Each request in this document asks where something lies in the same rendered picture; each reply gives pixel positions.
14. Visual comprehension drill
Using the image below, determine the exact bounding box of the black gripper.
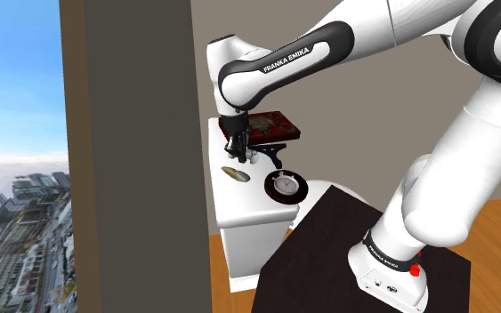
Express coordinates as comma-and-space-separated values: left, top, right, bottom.
218, 112, 252, 165

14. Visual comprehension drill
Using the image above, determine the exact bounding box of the olive oval disc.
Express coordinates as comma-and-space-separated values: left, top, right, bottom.
220, 165, 252, 184

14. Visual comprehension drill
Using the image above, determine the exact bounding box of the dark red patterned box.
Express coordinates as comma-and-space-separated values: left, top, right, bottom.
218, 110, 302, 147

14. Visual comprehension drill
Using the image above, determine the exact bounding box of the dark round plate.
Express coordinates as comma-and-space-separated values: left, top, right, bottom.
263, 169, 310, 206

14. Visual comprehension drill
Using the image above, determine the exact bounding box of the white toilet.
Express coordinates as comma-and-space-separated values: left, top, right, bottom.
207, 116, 369, 293

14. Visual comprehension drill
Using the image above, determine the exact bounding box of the silver stopwatch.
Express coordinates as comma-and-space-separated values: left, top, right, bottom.
272, 171, 300, 197

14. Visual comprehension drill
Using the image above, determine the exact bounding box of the dark robot stand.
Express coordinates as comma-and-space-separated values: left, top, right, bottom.
250, 184, 473, 313

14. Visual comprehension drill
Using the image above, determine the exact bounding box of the window with city view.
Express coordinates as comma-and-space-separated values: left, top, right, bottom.
0, 0, 79, 313

